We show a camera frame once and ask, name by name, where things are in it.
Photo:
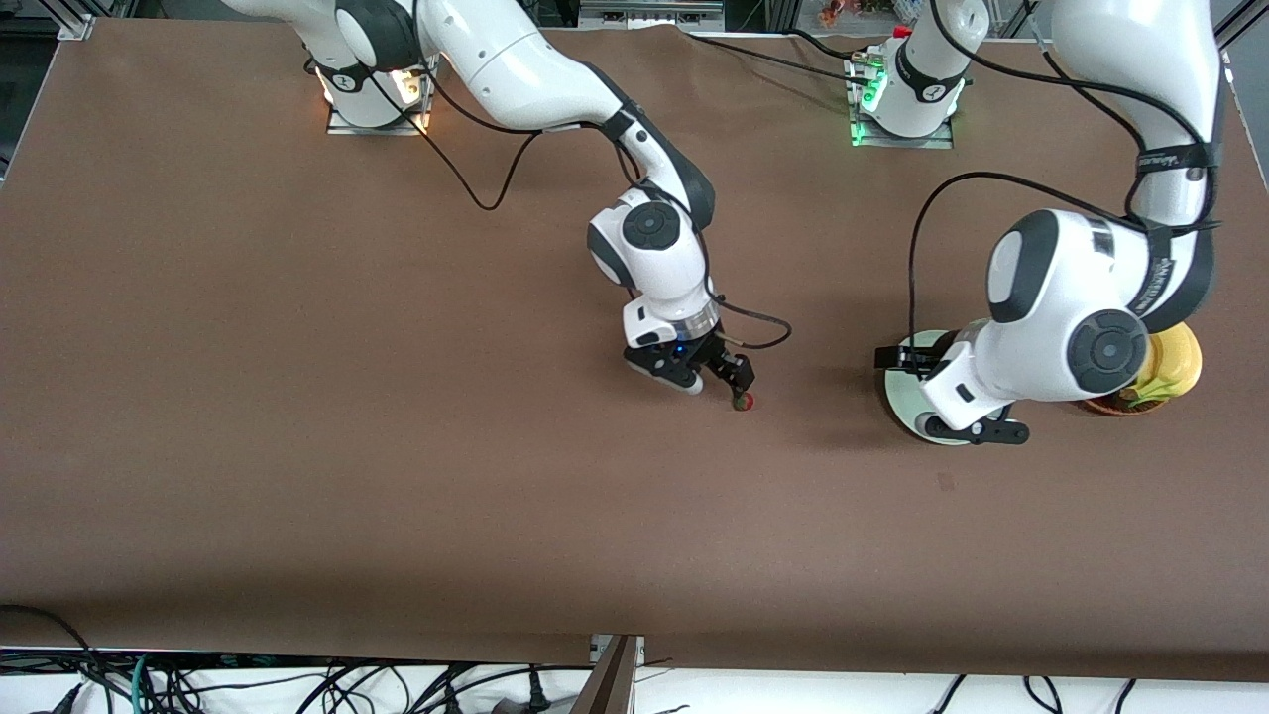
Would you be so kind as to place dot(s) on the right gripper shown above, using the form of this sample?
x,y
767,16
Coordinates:
x,y
712,352

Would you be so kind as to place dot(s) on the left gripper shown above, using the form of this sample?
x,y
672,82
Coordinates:
x,y
913,360

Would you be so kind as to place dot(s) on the red toy strawberry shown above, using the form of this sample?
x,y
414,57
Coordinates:
x,y
746,402

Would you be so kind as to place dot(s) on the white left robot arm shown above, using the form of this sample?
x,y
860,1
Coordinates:
x,y
1071,288

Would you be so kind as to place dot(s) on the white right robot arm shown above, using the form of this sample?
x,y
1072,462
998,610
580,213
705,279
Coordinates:
x,y
516,69

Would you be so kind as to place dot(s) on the pale green round plate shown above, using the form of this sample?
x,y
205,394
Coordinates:
x,y
900,402

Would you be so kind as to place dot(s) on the brown wicker basket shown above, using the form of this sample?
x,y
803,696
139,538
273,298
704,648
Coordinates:
x,y
1100,407

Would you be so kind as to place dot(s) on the yellow banana bunch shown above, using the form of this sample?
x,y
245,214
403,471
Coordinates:
x,y
1180,367

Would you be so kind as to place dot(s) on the orange red toy pile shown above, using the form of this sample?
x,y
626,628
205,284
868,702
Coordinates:
x,y
833,12

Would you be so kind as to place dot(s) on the grey socket strip box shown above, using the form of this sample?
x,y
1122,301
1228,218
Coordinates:
x,y
649,15

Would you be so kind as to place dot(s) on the black power plug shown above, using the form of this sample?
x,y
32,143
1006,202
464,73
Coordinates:
x,y
536,694

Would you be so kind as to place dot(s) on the brown table cover sheet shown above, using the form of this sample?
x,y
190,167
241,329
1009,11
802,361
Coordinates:
x,y
297,545

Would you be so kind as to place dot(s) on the aluminium frame profile post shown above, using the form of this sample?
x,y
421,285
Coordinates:
x,y
610,684

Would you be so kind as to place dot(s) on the silver aluminium profile with bracket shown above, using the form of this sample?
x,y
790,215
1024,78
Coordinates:
x,y
1234,22

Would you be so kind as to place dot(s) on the silver aluminium corner bracket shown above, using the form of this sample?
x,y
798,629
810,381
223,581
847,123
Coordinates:
x,y
77,25

